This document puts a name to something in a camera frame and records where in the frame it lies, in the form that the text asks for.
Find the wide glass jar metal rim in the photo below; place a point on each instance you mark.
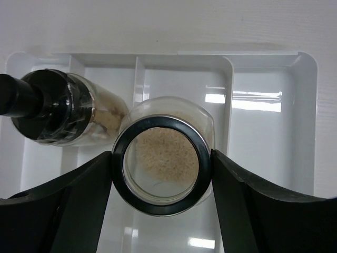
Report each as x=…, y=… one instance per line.
x=162, y=157

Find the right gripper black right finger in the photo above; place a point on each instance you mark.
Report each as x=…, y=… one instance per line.
x=256, y=215

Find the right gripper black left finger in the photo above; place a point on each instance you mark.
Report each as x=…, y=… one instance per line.
x=63, y=215

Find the black-capped glass condiment bottle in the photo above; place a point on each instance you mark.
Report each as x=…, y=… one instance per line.
x=52, y=107

